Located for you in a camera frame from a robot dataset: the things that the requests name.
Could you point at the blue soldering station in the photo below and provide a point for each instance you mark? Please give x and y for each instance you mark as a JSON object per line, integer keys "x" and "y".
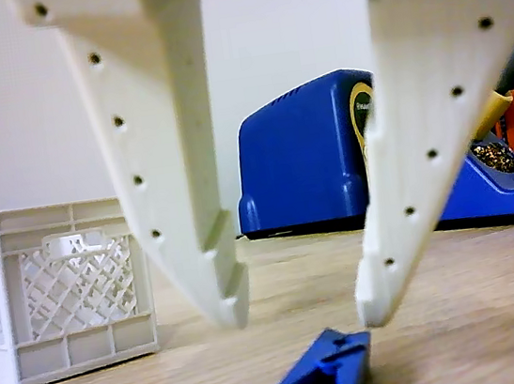
{"x": 295, "y": 158}

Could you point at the blue soldering iron stand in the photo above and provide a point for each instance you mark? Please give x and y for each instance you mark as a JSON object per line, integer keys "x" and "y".
{"x": 485, "y": 200}

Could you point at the small white lattice crate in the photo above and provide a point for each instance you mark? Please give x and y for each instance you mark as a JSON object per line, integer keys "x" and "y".
{"x": 62, "y": 298}

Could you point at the blue peg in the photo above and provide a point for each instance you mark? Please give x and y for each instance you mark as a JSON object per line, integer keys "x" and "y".
{"x": 319, "y": 373}

